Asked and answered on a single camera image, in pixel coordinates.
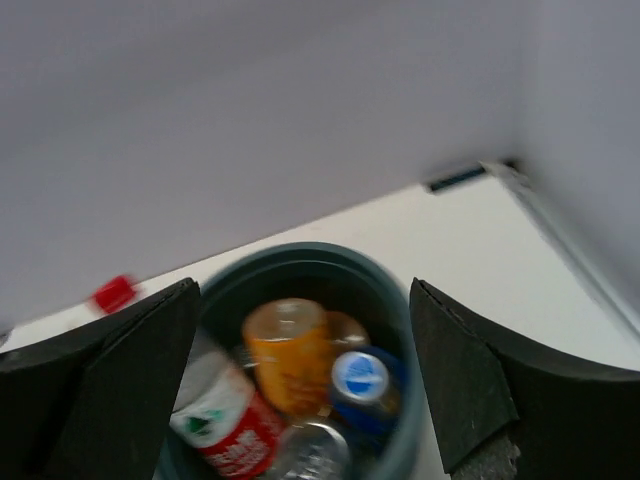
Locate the red label water bottle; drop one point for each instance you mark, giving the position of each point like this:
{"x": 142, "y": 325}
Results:
{"x": 220, "y": 424}

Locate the tall blue label water bottle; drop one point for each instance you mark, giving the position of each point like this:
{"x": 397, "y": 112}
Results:
{"x": 367, "y": 388}

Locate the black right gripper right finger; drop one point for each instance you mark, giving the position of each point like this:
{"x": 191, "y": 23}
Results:
{"x": 504, "y": 406}

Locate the dark green plastic bin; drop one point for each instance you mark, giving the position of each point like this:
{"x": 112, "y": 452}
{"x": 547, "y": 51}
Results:
{"x": 342, "y": 280}

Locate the orange juice bottle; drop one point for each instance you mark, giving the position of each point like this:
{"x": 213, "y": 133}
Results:
{"x": 289, "y": 340}
{"x": 345, "y": 332}

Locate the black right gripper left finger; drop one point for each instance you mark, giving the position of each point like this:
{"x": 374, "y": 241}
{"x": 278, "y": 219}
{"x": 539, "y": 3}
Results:
{"x": 95, "y": 402}

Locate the aluminium table side rail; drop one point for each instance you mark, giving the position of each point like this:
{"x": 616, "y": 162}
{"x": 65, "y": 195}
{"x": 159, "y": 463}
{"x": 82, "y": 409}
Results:
{"x": 579, "y": 258}

